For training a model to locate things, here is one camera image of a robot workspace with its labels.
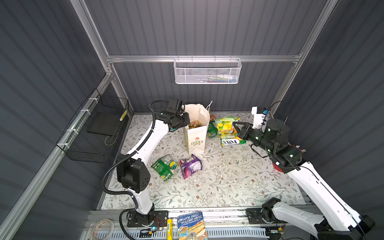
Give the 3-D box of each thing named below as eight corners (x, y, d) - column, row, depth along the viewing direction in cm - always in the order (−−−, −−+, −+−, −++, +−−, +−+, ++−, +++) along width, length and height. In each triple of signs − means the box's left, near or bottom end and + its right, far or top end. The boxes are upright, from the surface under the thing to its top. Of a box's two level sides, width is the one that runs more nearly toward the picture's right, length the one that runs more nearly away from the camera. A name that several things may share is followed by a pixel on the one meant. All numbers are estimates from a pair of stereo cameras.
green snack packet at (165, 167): (153, 168, 93) (151, 164, 88) (168, 156, 98) (166, 152, 93) (165, 182, 87) (164, 178, 83) (180, 168, 93) (179, 164, 88)
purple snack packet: (184, 179, 88) (183, 175, 84) (177, 164, 94) (176, 160, 90) (203, 169, 92) (203, 165, 88) (195, 156, 98) (195, 151, 94)
